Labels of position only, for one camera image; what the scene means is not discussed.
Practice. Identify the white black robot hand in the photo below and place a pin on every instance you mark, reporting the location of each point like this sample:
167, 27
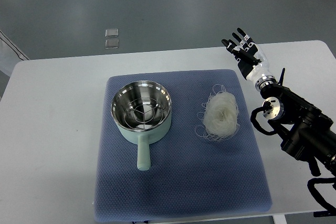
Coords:
251, 59

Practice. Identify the white vermicelli bundle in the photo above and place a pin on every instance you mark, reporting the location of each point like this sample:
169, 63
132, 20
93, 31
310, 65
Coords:
219, 116

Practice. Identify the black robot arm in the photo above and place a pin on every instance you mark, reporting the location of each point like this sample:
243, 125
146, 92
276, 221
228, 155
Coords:
305, 132

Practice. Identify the mint green steel pot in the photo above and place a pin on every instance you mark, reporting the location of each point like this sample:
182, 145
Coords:
136, 93

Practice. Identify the blue textured mat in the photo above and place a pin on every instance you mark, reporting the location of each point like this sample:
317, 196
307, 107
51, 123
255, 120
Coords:
189, 175

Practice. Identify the lower floor metal plate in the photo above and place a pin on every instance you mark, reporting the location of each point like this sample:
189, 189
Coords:
112, 43

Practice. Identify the floor metal plate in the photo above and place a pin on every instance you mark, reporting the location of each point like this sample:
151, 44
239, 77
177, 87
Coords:
112, 43
112, 32

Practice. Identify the upper floor metal plate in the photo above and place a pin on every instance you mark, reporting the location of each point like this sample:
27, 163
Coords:
112, 32

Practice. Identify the person in white clothes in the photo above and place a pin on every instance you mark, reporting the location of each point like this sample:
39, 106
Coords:
11, 55

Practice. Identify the wire steaming rack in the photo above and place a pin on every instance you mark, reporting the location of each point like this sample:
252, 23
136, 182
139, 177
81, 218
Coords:
143, 116

